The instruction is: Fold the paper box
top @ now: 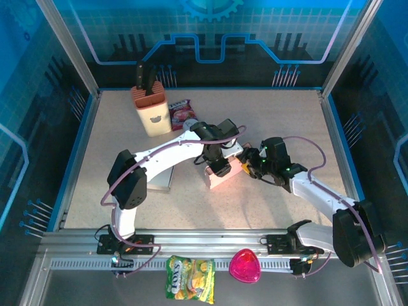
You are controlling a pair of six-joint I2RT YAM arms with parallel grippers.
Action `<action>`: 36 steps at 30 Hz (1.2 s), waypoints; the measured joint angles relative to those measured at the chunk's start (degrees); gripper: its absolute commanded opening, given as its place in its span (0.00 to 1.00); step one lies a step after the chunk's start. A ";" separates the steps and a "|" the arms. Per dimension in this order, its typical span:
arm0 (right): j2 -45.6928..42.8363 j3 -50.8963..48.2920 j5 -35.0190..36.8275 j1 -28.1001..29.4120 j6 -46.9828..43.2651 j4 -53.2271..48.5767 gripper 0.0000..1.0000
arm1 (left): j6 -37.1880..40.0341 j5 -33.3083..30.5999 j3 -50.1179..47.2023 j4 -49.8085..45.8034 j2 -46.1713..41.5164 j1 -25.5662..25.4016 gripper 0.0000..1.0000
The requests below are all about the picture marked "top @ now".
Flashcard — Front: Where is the aluminium base beam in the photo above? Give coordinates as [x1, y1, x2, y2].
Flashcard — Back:
[40, 228, 382, 256]

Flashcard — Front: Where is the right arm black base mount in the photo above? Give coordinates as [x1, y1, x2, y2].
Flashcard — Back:
[266, 234, 324, 256]

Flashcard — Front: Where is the green yellow candy bag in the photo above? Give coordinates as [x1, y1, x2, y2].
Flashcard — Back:
[164, 254, 216, 304]

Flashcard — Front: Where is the short black-handled knife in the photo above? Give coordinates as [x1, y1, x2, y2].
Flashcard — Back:
[145, 69, 157, 96]

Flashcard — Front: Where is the aluminium frame post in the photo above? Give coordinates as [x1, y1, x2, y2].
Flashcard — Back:
[34, 0, 101, 98]
[320, 0, 383, 98]

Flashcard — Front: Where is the pink paper box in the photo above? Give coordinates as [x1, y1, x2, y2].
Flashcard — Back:
[203, 143, 252, 191]

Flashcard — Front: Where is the beige knife block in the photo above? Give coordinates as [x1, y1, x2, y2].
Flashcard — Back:
[130, 80, 170, 138]

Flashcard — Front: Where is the red candy bag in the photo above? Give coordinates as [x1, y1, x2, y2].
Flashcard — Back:
[168, 99, 199, 132]

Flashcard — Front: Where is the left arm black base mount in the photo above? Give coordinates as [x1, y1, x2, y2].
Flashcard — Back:
[96, 234, 156, 256]

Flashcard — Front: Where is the long black-handled knife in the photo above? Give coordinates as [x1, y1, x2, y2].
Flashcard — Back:
[135, 60, 146, 90]

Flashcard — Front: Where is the pink translucent plastic box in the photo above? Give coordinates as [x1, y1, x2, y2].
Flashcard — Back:
[228, 248, 261, 284]

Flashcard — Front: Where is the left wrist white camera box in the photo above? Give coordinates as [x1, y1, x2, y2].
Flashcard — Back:
[221, 142, 244, 159]

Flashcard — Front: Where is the white paper box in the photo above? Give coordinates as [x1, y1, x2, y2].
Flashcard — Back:
[148, 165, 175, 192]

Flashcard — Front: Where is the aluminium slotted rail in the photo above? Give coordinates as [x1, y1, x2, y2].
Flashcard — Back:
[49, 258, 307, 272]

